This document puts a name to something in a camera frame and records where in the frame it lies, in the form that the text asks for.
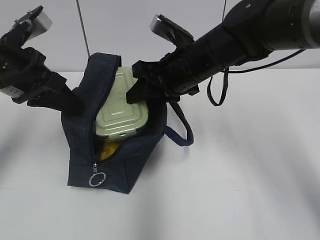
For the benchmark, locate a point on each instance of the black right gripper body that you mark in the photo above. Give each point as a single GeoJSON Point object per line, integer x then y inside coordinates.
{"type": "Point", "coordinates": [180, 72]}

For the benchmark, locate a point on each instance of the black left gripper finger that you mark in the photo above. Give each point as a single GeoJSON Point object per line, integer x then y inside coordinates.
{"type": "Point", "coordinates": [44, 103]}
{"type": "Point", "coordinates": [66, 101]}

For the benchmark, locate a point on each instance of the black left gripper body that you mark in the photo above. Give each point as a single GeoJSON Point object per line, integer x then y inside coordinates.
{"type": "Point", "coordinates": [24, 69]}

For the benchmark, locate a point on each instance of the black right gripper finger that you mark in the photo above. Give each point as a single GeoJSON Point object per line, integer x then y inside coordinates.
{"type": "Point", "coordinates": [144, 90]}

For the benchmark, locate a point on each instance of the green lid glass food container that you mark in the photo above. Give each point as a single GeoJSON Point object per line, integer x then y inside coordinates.
{"type": "Point", "coordinates": [118, 120]}

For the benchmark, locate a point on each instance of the yellow pear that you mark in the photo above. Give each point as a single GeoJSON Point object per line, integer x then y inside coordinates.
{"type": "Point", "coordinates": [107, 149]}

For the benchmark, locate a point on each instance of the dark blue insulated lunch bag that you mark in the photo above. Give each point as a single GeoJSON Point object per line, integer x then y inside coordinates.
{"type": "Point", "coordinates": [120, 171]}

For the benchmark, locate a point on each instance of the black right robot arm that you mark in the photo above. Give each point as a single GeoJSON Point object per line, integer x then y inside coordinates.
{"type": "Point", "coordinates": [250, 31]}

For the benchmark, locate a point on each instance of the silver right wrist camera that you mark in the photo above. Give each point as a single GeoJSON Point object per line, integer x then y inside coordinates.
{"type": "Point", "coordinates": [170, 31]}

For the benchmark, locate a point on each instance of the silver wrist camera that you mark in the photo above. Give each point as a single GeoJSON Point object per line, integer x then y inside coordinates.
{"type": "Point", "coordinates": [38, 23]}
{"type": "Point", "coordinates": [170, 31]}

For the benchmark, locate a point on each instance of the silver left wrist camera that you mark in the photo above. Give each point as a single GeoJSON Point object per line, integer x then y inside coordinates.
{"type": "Point", "coordinates": [38, 23]}

